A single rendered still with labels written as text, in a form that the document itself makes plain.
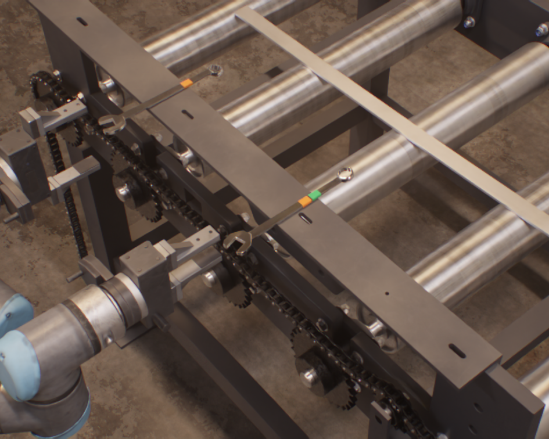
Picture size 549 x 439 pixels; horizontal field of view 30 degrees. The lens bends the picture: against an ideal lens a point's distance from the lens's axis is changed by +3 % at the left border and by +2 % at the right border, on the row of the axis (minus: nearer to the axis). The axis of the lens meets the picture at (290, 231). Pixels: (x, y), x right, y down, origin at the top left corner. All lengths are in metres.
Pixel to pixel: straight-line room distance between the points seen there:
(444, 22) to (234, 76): 1.33
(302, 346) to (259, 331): 1.09
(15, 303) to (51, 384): 0.26
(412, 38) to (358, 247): 0.93
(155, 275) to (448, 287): 0.65
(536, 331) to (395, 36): 0.79
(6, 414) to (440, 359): 0.62
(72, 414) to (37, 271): 1.63
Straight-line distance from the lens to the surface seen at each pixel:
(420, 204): 3.23
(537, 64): 2.35
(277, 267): 1.85
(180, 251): 1.49
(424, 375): 2.84
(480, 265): 1.93
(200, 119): 1.79
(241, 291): 1.92
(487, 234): 1.96
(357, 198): 2.04
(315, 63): 2.28
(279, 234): 1.80
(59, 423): 1.53
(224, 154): 1.73
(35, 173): 1.74
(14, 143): 1.70
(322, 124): 2.98
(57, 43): 2.24
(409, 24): 2.42
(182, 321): 2.52
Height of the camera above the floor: 2.39
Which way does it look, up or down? 50 degrees down
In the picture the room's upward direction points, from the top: 1 degrees counter-clockwise
